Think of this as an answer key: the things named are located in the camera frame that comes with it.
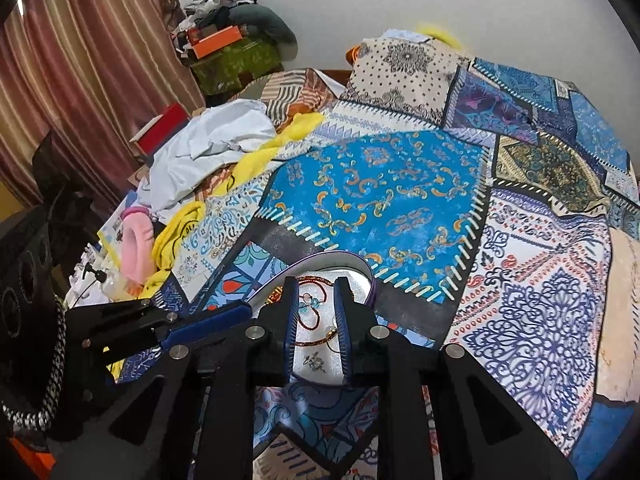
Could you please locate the green patterned bag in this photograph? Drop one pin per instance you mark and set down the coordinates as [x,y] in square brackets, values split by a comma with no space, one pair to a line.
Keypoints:
[240,67]

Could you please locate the illustrated paper bag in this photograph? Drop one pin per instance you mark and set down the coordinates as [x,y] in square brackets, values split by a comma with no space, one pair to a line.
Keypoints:
[112,232]

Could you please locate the pink cloth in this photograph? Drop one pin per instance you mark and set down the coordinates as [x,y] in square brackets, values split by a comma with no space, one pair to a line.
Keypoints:
[137,245]

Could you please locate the heart-shaped jewelry box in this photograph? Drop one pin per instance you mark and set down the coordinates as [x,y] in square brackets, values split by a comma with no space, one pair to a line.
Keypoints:
[360,267]

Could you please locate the silver earring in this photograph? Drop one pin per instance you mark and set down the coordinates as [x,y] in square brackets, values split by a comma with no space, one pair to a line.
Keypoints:
[315,361]

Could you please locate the blue patchwork blanket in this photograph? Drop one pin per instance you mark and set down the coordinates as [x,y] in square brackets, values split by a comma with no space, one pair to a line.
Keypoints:
[390,195]

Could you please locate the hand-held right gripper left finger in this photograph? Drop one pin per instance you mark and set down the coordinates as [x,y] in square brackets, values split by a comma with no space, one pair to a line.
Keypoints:
[291,320]

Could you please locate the red box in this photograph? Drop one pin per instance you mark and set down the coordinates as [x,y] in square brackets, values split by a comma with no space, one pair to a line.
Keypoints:
[162,127]

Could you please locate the orange pillow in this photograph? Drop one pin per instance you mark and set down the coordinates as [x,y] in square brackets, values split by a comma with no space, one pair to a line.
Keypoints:
[351,52]

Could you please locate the white cloth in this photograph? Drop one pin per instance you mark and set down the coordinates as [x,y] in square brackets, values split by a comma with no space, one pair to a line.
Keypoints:
[210,150]

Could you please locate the blue stone earring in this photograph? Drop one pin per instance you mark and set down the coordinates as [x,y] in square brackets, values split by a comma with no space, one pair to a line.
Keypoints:
[311,304]

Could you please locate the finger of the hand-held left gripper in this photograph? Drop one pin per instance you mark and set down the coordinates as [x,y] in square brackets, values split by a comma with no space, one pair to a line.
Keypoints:
[210,322]

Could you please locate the yellow printed cloth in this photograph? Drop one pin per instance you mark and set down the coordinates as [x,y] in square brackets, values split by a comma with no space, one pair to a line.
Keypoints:
[175,240]

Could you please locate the yellow pillow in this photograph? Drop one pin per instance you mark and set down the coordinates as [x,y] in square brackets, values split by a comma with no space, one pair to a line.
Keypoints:
[440,34]

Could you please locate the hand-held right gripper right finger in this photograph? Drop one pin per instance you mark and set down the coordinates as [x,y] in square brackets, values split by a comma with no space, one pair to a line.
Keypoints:
[346,340]

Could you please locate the striped orange brown quilt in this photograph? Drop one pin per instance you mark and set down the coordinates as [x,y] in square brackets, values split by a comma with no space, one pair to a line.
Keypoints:
[290,95]

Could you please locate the orange box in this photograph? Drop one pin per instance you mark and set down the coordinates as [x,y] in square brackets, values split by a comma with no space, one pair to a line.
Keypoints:
[215,42]

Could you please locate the brown striped curtain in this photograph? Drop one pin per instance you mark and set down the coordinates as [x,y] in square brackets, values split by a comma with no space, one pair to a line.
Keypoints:
[90,45]

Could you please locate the pile of patterned clothes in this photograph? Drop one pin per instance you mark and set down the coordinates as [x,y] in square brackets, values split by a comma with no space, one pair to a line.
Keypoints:
[210,7]

